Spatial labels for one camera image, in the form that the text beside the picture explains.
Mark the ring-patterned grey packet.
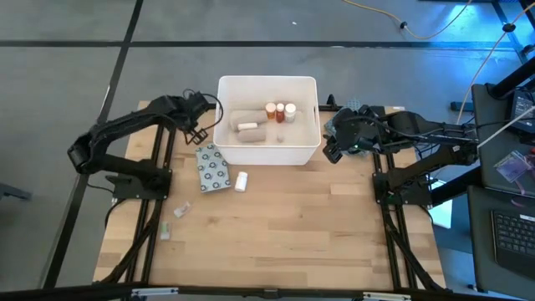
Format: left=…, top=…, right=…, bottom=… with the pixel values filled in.
left=195, top=142, right=232, bottom=194

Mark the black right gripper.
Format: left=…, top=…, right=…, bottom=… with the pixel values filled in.
left=322, top=105, right=380, bottom=166

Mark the grey chair foot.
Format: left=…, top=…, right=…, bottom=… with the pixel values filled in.
left=0, top=181, right=33, bottom=202

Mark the black gantry bar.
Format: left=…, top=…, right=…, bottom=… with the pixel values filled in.
left=0, top=283, right=535, bottom=301

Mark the white rod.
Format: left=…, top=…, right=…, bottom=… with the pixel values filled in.
left=476, top=105, right=535, bottom=150

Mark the silver bracket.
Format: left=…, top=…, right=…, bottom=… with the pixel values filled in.
left=130, top=287, right=180, bottom=298
left=362, top=291, right=411, bottom=301

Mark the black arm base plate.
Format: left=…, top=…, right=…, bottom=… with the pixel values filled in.
left=104, top=166, right=173, bottom=201
left=372, top=171, right=433, bottom=207

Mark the yellow hanging power cable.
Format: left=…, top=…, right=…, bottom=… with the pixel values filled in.
left=453, top=1, right=535, bottom=135

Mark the grey mesh bandage roll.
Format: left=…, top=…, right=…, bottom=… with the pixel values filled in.
left=229, top=109, right=269, bottom=131

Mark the black diagonal beam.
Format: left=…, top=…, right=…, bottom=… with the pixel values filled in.
left=486, top=55, right=535, bottom=100
left=429, top=166, right=482, bottom=207

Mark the small clear packet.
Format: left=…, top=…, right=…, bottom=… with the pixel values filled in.
left=173, top=201, right=192, bottom=219

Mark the black left camera cable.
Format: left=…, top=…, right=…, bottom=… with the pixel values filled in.
left=183, top=87, right=225, bottom=129

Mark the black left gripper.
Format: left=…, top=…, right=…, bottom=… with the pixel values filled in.
left=173, top=91, right=213, bottom=146

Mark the grey desk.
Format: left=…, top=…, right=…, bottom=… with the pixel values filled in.
left=466, top=185, right=535, bottom=300
left=471, top=82, right=535, bottom=197

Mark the yellow floor cable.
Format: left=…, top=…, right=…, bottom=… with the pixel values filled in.
left=342, top=0, right=474, bottom=41

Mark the black keyboard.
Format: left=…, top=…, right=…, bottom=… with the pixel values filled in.
left=491, top=208, right=535, bottom=279

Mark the black aluminium table frame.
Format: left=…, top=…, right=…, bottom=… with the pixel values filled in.
left=94, top=99, right=446, bottom=293

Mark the dark desk laptop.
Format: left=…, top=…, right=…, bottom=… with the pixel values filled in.
left=507, top=89, right=535, bottom=135

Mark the white perforated plastic basket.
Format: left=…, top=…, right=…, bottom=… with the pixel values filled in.
left=212, top=74, right=323, bottom=166

